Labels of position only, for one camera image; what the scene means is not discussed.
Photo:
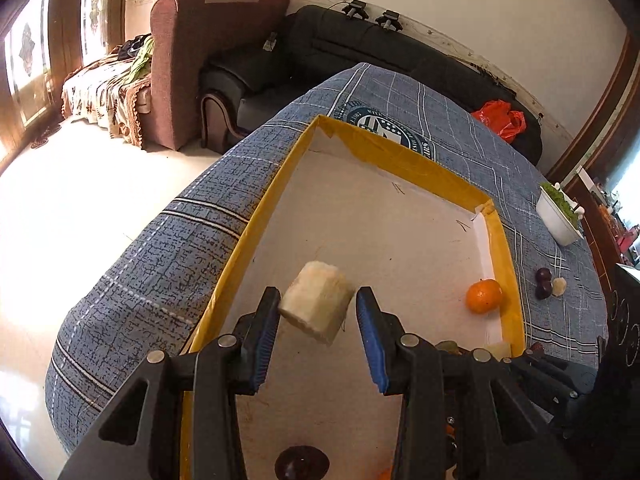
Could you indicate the patterned sofa blanket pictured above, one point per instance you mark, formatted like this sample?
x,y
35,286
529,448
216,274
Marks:
x,y
100,95

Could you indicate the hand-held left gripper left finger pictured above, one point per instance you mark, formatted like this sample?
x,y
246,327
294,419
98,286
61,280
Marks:
x,y
262,342

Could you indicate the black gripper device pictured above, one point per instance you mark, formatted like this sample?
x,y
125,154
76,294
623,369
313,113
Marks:
x,y
389,19
357,8

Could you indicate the wooden door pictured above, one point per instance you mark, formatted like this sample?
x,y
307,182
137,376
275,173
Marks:
x,y
30,70

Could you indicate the green lettuce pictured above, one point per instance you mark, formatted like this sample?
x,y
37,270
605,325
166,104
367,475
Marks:
x,y
562,200

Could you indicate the white bowl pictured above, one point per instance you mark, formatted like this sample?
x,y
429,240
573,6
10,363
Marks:
x,y
557,217

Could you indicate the black sofa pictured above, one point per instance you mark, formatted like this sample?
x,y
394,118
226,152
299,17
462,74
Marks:
x,y
310,55

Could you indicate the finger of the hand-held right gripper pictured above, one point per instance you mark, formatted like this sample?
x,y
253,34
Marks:
x,y
547,372

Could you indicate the red plastic bag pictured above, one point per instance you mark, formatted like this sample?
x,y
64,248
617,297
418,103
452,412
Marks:
x,y
500,120

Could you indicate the brown sofa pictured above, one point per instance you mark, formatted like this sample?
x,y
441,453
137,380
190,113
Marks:
x,y
200,50

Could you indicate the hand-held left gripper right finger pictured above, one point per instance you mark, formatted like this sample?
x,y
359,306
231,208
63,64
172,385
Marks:
x,y
372,345

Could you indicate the yellow cardboard box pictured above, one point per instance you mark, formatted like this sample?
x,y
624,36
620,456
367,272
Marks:
x,y
375,220

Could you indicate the small orange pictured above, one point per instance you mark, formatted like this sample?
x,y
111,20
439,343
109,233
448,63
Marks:
x,y
484,296

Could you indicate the blue plaid tablecloth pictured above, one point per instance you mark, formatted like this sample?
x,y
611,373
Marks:
x,y
165,270

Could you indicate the large dark plum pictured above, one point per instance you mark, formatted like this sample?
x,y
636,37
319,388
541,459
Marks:
x,y
301,462

